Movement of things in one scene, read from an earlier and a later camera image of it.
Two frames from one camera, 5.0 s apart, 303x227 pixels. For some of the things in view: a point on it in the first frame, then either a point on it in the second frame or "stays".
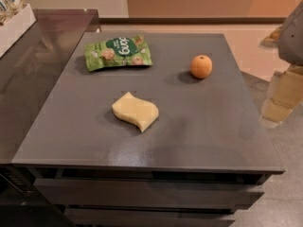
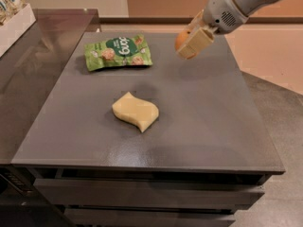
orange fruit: [201, 66] → [181, 38]
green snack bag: [118, 51] stays
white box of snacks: [16, 16] stays
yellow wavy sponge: [133, 110] stays
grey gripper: [292, 42] → [222, 12]
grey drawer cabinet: [208, 150] stays
